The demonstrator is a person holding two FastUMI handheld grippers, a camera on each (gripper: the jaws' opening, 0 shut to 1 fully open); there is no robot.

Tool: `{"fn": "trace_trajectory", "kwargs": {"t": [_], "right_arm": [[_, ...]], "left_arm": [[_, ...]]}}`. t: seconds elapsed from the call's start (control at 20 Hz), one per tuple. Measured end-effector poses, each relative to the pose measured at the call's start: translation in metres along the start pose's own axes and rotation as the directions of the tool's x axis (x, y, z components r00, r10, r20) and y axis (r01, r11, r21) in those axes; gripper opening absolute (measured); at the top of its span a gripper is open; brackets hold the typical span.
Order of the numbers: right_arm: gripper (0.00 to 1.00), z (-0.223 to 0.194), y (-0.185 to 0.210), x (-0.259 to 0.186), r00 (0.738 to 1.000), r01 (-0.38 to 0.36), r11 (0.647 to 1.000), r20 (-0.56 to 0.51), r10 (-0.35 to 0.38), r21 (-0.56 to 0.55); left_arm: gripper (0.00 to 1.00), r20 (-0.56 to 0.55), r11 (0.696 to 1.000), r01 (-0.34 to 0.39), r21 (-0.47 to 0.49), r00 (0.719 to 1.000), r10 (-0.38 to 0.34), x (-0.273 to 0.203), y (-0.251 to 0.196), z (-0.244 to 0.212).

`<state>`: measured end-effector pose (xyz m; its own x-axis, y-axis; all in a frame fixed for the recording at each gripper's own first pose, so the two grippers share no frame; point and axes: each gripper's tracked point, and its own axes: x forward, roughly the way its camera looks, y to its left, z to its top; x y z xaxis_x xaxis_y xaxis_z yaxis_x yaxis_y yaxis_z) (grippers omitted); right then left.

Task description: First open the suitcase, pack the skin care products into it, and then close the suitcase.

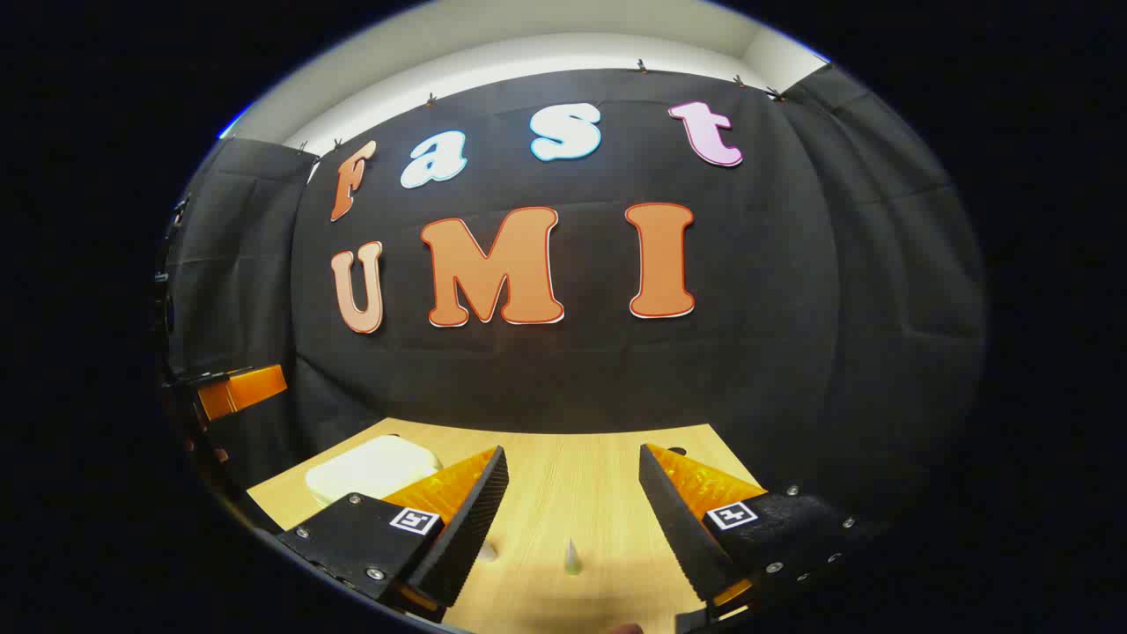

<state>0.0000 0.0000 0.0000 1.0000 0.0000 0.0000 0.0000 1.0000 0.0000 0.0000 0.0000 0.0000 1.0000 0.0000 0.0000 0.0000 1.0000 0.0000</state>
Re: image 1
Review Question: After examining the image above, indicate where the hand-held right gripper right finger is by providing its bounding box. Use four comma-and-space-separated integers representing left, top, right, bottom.
638, 443, 881, 628

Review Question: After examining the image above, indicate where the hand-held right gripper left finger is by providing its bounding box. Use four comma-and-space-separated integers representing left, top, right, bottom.
276, 445, 511, 624

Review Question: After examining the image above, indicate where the pale yellow suitcase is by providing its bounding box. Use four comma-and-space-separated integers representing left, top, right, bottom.
306, 435, 443, 507

